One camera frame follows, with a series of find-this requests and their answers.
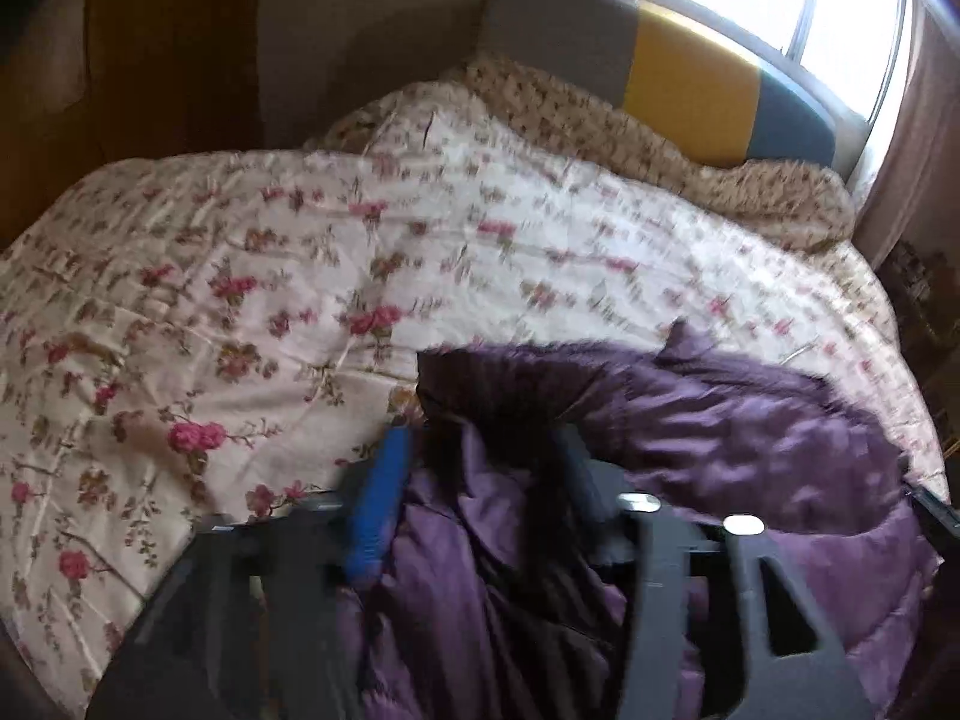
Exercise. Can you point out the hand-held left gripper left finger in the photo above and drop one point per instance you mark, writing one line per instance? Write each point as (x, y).
(382, 495)

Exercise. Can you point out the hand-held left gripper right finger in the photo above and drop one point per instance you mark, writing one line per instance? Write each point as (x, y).
(581, 480)

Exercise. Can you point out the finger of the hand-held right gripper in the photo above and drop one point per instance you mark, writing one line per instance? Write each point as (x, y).
(937, 514)

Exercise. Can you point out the purple puffer jacket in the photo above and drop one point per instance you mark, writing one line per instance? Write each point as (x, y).
(712, 435)

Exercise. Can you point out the cluttered wooden desk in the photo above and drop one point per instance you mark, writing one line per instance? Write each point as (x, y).
(926, 292)

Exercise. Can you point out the floral quilt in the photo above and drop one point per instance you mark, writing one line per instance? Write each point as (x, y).
(300, 255)

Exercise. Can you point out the patterned curtain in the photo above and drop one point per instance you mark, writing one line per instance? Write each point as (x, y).
(911, 142)

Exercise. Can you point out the grey yellow teal headboard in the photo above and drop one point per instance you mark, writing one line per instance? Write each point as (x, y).
(675, 67)

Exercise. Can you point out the wooden wardrobe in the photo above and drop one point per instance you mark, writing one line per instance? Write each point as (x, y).
(127, 67)

